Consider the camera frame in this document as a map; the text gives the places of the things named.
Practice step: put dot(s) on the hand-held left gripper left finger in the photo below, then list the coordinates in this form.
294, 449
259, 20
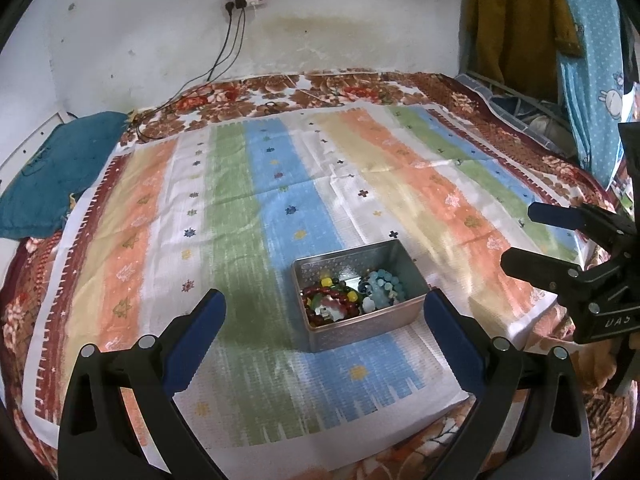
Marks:
192, 346

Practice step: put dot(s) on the mustard yellow garment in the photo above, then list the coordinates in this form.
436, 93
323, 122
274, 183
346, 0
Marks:
515, 20

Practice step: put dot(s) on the small black loop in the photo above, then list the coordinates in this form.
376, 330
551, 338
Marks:
272, 107

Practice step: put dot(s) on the silver metal tin box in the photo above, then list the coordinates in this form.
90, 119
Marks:
360, 325

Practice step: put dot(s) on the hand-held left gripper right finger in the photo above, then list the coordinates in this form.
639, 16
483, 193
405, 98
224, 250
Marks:
455, 346

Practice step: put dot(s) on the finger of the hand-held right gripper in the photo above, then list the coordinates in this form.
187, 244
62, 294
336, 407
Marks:
555, 216
535, 267

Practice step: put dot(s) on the striped pastel cloth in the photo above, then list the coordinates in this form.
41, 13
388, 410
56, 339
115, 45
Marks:
150, 240

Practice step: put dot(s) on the white board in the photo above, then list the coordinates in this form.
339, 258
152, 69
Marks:
25, 140

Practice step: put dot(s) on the blue checkered cloth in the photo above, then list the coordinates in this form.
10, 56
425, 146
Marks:
510, 105

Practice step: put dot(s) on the teal pillow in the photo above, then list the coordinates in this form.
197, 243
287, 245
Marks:
55, 175

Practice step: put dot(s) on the blue printed cloth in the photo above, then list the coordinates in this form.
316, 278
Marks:
595, 70

